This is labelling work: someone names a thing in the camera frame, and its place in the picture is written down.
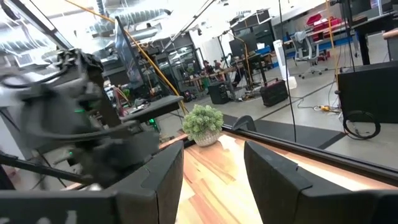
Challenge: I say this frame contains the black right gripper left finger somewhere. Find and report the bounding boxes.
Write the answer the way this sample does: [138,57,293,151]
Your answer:
[0,141,185,224]

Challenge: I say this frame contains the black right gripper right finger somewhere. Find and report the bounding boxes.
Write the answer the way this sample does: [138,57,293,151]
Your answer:
[244,140,398,224]

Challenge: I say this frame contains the black side desk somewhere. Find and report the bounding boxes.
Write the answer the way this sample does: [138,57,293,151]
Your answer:
[120,95,185,124]

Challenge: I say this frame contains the black floor mat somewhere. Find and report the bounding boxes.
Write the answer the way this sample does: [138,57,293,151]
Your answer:
[223,114,346,150]

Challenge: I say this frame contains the black curved stand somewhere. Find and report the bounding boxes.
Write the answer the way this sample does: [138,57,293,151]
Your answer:
[232,114,257,133]

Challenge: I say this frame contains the green plant in white pot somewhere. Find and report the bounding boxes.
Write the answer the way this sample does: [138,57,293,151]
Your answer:
[182,104,224,147]

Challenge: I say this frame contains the black monitor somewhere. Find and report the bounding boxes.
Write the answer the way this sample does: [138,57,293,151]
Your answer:
[114,16,147,91]

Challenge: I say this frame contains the black hard case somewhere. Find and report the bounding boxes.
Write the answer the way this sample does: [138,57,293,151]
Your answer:
[259,78,289,108]

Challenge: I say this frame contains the black storage box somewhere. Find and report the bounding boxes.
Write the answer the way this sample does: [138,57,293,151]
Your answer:
[207,81,231,105]

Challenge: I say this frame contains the person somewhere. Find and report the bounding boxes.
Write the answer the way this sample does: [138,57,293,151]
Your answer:
[203,60,215,75]

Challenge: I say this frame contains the white tower fan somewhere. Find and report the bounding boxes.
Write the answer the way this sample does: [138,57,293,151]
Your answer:
[272,39,298,90]

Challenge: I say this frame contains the large black cabinet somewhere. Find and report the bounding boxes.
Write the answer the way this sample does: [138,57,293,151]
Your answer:
[336,60,398,124]

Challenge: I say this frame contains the white office chair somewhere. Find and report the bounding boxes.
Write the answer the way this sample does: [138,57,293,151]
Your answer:
[291,30,328,80]

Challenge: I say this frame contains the red storage bins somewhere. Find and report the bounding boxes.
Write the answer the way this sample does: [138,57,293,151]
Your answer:
[305,13,343,42]

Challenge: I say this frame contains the black table edge rail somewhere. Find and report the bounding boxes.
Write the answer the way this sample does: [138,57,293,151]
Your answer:
[183,124,398,187]

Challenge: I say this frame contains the black frame strut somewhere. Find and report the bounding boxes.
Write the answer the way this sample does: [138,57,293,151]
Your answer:
[0,151,94,185]

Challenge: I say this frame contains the hanging yellow cable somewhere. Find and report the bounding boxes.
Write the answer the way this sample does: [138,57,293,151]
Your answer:
[64,0,188,115]
[325,0,340,86]

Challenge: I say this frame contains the coiled black cable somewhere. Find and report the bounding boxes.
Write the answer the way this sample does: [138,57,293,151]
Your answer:
[342,110,382,140]

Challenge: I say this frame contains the hanging black cable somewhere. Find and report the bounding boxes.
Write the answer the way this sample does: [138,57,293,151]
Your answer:
[277,0,298,143]

